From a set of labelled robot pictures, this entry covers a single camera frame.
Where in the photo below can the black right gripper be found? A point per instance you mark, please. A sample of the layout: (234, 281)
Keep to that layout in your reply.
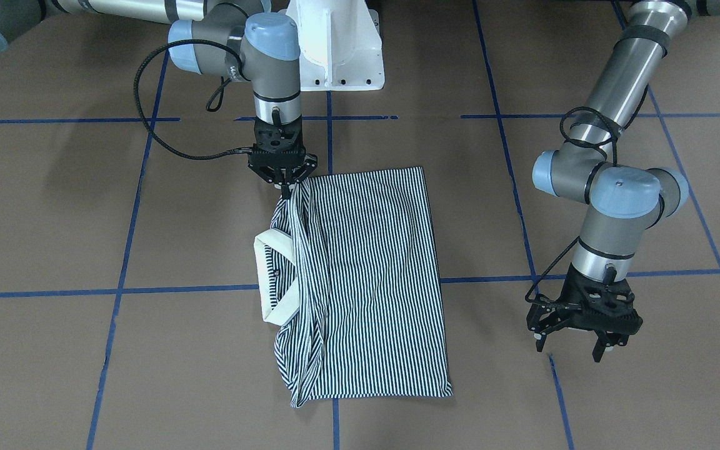
(262, 170)

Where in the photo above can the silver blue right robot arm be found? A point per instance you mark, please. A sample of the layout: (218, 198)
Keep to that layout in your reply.
(239, 41)

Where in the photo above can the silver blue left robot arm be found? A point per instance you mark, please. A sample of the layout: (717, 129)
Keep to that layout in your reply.
(622, 201)

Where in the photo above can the navy white striped polo shirt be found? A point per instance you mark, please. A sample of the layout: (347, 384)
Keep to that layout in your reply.
(348, 272)

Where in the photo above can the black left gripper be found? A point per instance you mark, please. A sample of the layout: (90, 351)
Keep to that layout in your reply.
(542, 318)

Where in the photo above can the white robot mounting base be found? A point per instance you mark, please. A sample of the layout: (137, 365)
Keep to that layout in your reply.
(341, 45)

